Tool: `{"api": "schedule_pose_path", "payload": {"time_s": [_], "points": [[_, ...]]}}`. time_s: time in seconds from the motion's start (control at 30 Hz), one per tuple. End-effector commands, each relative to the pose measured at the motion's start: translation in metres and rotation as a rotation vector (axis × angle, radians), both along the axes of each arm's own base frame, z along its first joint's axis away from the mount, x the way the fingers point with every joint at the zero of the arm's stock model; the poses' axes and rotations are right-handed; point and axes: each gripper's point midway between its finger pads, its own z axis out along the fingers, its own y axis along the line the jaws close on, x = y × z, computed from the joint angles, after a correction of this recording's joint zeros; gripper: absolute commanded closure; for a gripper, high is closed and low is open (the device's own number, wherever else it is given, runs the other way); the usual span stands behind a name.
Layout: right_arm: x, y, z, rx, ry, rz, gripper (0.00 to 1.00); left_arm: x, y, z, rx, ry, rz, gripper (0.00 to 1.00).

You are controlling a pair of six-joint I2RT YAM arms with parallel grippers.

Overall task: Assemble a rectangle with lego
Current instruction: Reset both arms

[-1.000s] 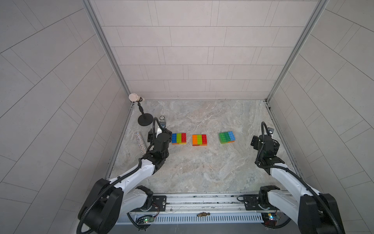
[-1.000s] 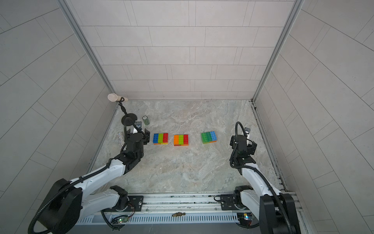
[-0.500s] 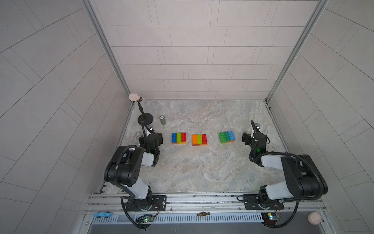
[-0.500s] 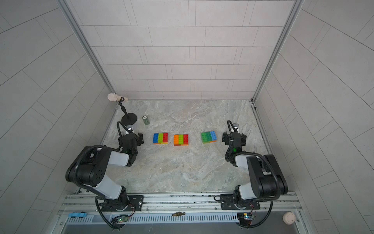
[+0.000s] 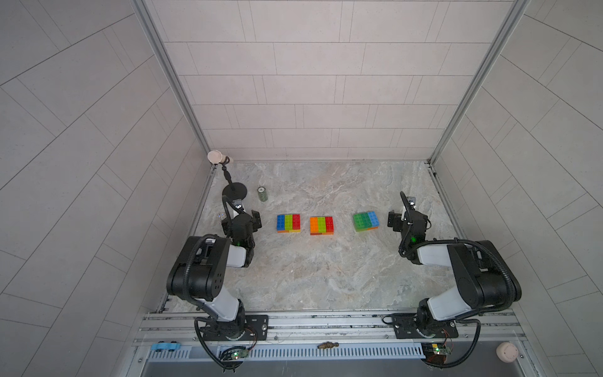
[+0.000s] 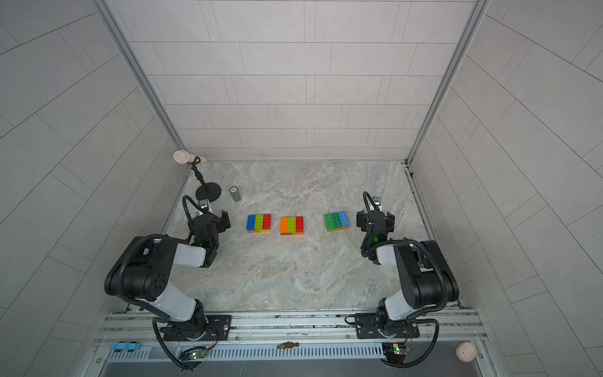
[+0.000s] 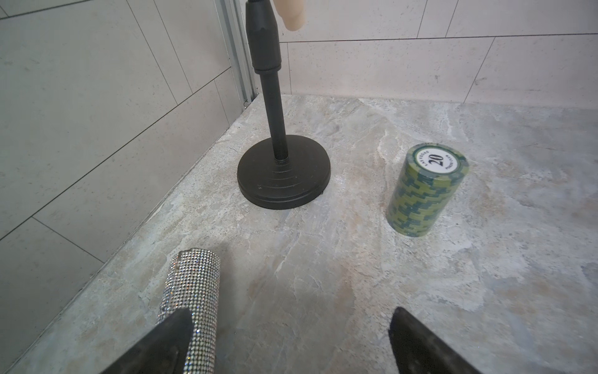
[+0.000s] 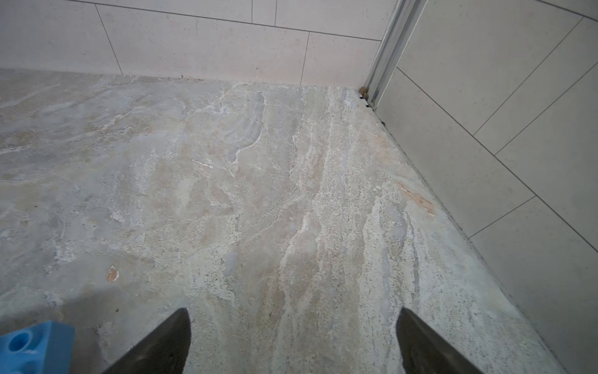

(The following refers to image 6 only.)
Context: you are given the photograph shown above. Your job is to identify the dark green lego brick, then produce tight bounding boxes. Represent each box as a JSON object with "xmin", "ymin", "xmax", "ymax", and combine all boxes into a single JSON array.
[
  {"xmin": 324, "ymin": 213, "xmax": 336, "ymax": 232},
  {"xmin": 331, "ymin": 212, "xmax": 342, "ymax": 229}
]

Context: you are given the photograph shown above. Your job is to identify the red lego brick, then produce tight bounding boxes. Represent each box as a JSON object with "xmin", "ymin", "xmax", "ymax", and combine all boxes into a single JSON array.
[
  {"xmin": 295, "ymin": 216, "xmax": 305, "ymax": 234},
  {"xmin": 262, "ymin": 214, "xmax": 272, "ymax": 232}
]

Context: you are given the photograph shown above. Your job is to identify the long orange lego brick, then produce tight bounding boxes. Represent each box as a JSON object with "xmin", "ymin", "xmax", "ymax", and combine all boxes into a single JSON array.
[{"xmin": 280, "ymin": 217, "xmax": 290, "ymax": 235}]

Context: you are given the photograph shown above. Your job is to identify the small dark blue lego brick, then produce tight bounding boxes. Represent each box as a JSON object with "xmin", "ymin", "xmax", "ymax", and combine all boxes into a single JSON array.
[{"xmin": 247, "ymin": 215, "xmax": 256, "ymax": 232}]

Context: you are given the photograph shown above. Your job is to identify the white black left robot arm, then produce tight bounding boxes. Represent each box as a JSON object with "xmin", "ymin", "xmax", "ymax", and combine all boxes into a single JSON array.
[{"xmin": 104, "ymin": 210, "xmax": 231, "ymax": 323}]

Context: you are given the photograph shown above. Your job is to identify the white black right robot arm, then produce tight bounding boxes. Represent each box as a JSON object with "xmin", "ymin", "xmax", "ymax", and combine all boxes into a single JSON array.
[{"xmin": 356, "ymin": 210, "xmax": 459, "ymax": 326}]

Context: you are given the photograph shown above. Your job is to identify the black microphone stand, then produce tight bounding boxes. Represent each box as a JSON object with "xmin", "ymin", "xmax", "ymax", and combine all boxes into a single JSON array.
[{"xmin": 173, "ymin": 150, "xmax": 221, "ymax": 203}]

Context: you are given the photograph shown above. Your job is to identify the green camouflage can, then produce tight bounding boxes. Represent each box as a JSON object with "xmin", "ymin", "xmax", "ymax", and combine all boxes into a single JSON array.
[{"xmin": 229, "ymin": 186, "xmax": 242, "ymax": 203}]

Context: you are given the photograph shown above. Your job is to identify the left circuit board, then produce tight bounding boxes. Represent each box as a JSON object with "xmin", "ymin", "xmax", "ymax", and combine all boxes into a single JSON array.
[{"xmin": 178, "ymin": 347, "xmax": 210, "ymax": 362}]

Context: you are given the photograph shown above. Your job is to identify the circuit board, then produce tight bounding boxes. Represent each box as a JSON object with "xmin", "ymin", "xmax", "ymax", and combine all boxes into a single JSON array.
[
  {"xmin": 178, "ymin": 347, "xmax": 210, "ymax": 362},
  {"xmin": 382, "ymin": 343, "xmax": 411, "ymax": 365}
]

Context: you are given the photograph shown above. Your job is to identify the right circuit board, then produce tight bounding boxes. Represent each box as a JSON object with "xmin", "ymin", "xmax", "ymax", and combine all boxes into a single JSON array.
[{"xmin": 382, "ymin": 343, "xmax": 411, "ymax": 365}]

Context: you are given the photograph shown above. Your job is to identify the light blue clip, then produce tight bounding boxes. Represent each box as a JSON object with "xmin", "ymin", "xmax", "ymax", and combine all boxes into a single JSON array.
[{"xmin": 110, "ymin": 342, "xmax": 141, "ymax": 352}]

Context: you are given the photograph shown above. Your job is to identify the brass fitting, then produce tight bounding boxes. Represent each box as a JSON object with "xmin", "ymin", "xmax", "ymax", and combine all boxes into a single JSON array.
[{"xmin": 276, "ymin": 342, "xmax": 300, "ymax": 350}]

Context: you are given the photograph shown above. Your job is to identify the beige round knob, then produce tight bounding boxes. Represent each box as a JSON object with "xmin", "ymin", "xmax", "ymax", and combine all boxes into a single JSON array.
[{"xmin": 455, "ymin": 342, "xmax": 478, "ymax": 363}]

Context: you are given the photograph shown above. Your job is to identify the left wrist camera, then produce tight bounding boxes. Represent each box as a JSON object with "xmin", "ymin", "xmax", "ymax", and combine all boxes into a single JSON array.
[{"xmin": 198, "ymin": 199, "xmax": 210, "ymax": 210}]

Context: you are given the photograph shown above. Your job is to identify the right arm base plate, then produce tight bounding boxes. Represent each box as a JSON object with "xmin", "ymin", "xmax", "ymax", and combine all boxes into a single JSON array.
[{"xmin": 345, "ymin": 313, "xmax": 420, "ymax": 339}]

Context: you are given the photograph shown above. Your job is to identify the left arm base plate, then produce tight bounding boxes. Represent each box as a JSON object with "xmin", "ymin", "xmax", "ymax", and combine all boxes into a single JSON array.
[{"xmin": 153, "ymin": 315, "xmax": 232, "ymax": 342}]

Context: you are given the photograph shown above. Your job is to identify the left metal corner post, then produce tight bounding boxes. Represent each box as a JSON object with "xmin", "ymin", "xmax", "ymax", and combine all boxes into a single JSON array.
[{"xmin": 90, "ymin": 0, "xmax": 185, "ymax": 149}]

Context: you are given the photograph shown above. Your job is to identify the metal corner frame post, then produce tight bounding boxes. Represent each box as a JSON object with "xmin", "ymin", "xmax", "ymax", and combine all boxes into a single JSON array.
[{"xmin": 406, "ymin": 0, "xmax": 492, "ymax": 165}]

